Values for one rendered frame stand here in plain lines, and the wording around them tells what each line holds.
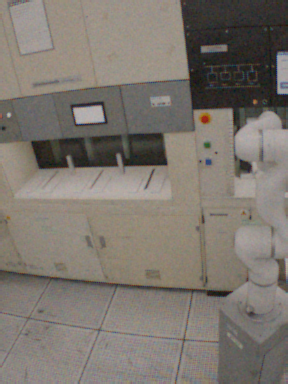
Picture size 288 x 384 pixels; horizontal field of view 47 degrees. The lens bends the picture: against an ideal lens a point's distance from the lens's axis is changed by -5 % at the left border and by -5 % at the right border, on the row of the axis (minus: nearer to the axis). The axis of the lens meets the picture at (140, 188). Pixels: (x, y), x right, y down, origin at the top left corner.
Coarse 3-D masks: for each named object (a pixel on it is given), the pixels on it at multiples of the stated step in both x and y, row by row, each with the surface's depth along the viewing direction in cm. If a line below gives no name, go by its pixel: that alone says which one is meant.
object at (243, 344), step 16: (240, 288) 150; (224, 304) 144; (224, 320) 145; (240, 320) 135; (272, 320) 131; (224, 336) 151; (240, 336) 137; (256, 336) 126; (272, 336) 130; (224, 352) 158; (240, 352) 143; (256, 352) 130; (272, 352) 138; (224, 368) 165; (240, 368) 149; (256, 368) 136; (272, 368) 148
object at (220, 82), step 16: (208, 64) 158; (224, 64) 156; (240, 64) 154; (256, 64) 152; (208, 80) 162; (224, 80) 160; (240, 80) 158; (256, 80) 156; (240, 112) 250; (256, 112) 253; (240, 128) 257; (256, 224) 200
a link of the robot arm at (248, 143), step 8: (272, 112) 110; (256, 120) 105; (264, 120) 105; (272, 120) 106; (248, 128) 102; (256, 128) 104; (264, 128) 105; (272, 128) 106; (280, 128) 109; (240, 136) 100; (248, 136) 99; (256, 136) 98; (240, 144) 100; (248, 144) 98; (256, 144) 98; (240, 152) 100; (248, 152) 99; (256, 152) 98; (248, 160) 102; (256, 160) 101
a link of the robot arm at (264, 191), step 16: (272, 144) 96; (272, 160) 99; (272, 176) 103; (256, 192) 109; (272, 192) 104; (256, 208) 114; (272, 208) 107; (272, 224) 111; (272, 240) 115; (272, 256) 117
